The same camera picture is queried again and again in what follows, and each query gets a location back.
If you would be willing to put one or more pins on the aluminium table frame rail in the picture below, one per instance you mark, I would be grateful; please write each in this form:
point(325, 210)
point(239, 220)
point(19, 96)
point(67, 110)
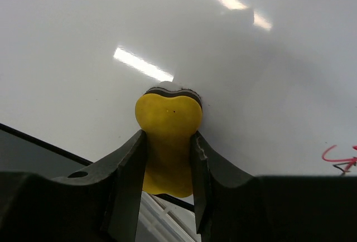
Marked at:
point(162, 220)

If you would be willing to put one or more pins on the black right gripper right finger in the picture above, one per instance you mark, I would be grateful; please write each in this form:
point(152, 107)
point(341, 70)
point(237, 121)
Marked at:
point(232, 205)

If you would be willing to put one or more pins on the white dry-erase whiteboard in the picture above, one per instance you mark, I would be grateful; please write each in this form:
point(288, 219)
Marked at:
point(277, 78)

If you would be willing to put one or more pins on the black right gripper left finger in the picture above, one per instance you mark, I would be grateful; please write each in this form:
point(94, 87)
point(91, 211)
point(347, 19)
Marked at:
point(99, 202)

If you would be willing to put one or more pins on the yellow bone-shaped eraser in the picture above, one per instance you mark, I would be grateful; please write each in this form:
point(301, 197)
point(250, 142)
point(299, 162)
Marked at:
point(169, 115)

